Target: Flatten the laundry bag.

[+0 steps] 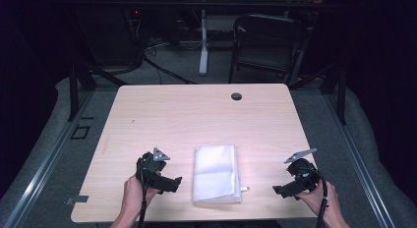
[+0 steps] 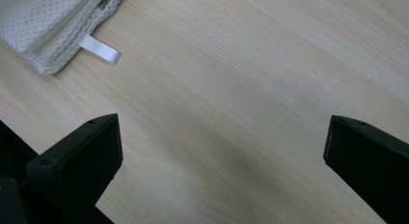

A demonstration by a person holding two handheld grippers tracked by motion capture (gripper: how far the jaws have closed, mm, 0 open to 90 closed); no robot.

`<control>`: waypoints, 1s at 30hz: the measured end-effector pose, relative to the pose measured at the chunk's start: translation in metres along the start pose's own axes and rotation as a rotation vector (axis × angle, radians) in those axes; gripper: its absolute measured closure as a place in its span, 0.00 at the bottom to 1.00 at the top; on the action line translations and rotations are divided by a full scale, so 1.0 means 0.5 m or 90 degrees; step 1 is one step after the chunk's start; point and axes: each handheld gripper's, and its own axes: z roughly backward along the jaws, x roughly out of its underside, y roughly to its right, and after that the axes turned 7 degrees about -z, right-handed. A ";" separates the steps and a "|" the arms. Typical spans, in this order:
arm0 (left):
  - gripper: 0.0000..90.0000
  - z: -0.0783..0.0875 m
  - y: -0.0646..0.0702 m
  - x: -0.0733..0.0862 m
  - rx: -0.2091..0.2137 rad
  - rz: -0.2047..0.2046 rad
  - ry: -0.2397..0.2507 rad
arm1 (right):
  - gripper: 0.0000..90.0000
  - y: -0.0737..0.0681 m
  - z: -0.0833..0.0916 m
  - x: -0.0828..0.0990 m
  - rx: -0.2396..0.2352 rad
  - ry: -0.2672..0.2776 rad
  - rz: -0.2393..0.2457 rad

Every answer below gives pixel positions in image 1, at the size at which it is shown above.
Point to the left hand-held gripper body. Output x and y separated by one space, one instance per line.
149 169

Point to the person's right hand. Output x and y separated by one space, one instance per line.
331 205

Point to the dark computer tower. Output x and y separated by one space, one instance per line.
108 34

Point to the black metal stand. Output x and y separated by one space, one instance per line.
341 97
73 90

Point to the grey tape strip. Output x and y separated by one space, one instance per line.
78 199

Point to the person's left hand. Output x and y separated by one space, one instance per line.
134 198

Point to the aluminium floor rail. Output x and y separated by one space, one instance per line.
42 175
360 175

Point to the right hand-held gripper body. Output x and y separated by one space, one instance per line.
306 175

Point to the white desk leg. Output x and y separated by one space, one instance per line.
204 54

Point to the black folding chair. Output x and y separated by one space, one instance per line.
268 34

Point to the white towel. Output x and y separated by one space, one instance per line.
216 175

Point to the black table grommet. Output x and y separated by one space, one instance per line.
236 96

